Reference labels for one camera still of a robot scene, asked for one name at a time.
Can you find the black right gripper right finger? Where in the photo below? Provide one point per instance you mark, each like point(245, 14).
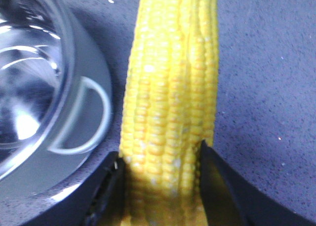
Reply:
point(229, 200)

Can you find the pale green electric pot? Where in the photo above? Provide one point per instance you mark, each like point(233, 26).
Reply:
point(55, 96)

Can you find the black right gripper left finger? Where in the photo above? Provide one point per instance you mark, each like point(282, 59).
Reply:
point(100, 197)

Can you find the yellow corn cob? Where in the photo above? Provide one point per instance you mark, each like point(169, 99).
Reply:
point(169, 111)

